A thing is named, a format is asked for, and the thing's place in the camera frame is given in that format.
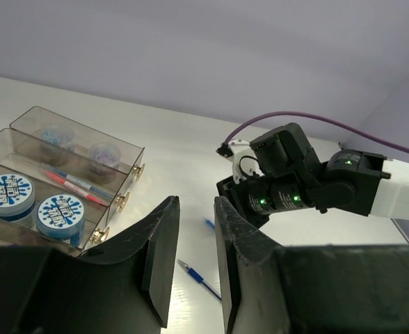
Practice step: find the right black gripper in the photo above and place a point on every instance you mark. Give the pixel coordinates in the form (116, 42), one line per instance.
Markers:
(288, 167)

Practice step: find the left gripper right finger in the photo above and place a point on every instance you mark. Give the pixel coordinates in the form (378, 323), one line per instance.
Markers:
(270, 288)

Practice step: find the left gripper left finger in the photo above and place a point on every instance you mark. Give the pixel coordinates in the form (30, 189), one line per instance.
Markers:
(120, 286)

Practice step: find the blue pen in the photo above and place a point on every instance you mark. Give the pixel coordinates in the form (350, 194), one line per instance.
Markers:
(200, 280)
(209, 223)

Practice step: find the pink white pen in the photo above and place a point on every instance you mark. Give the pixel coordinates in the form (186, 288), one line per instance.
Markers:
(80, 182)
(74, 188)

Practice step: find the blue white tape roll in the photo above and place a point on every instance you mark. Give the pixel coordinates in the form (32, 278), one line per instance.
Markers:
(61, 217)
(17, 197)

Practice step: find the clear jar blue pins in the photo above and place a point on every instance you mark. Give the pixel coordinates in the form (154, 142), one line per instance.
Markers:
(57, 141)

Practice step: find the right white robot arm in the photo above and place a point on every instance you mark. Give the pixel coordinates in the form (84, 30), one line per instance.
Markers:
(363, 183)

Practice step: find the clear compartment organizer tray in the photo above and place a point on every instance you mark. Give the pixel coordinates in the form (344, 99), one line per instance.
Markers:
(19, 153)

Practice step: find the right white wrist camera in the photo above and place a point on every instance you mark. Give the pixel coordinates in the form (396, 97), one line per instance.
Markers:
(243, 159)

